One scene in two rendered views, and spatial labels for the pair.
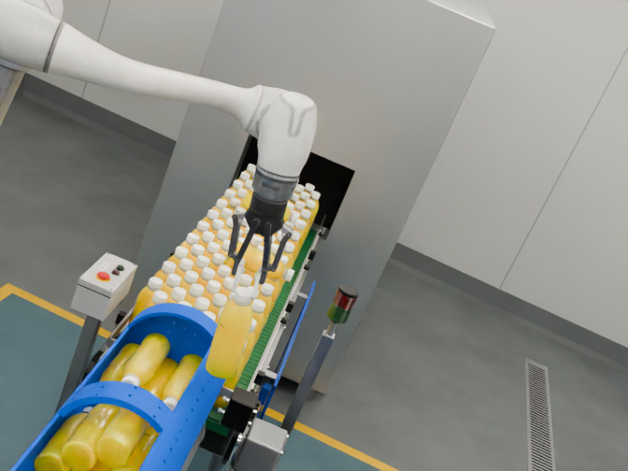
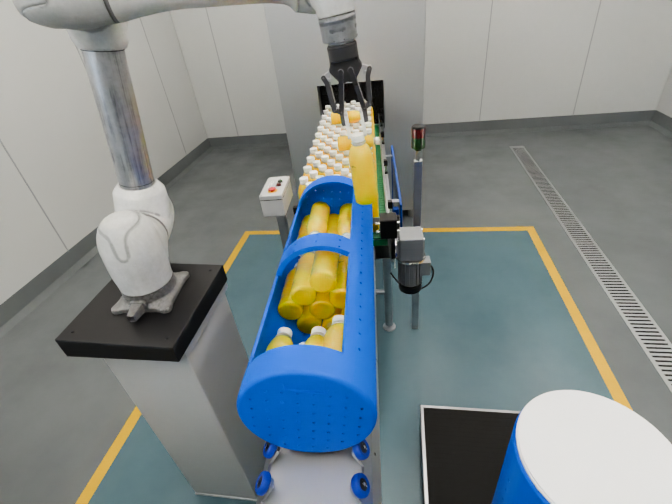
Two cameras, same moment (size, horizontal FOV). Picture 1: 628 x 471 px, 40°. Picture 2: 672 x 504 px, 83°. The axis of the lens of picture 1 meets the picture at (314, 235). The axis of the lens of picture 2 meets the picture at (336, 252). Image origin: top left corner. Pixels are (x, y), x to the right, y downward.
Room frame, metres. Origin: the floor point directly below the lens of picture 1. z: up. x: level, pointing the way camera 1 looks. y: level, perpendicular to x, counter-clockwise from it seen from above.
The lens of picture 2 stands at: (0.59, 0.05, 1.79)
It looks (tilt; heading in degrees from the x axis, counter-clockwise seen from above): 34 degrees down; 8
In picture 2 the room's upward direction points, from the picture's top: 7 degrees counter-clockwise
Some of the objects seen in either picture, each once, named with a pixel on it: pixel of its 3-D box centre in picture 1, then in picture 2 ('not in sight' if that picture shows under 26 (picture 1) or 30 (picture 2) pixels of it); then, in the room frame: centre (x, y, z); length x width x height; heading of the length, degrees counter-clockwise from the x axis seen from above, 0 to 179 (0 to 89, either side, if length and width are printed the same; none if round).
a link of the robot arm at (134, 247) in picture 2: not in sight; (133, 248); (1.46, 0.76, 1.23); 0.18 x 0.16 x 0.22; 16
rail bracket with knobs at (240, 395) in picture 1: (237, 410); (387, 227); (1.97, 0.00, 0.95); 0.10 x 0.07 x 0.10; 90
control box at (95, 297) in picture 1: (105, 285); (276, 195); (2.13, 0.49, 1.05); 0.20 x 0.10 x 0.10; 0
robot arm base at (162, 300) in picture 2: not in sight; (147, 290); (1.44, 0.76, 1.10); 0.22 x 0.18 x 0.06; 1
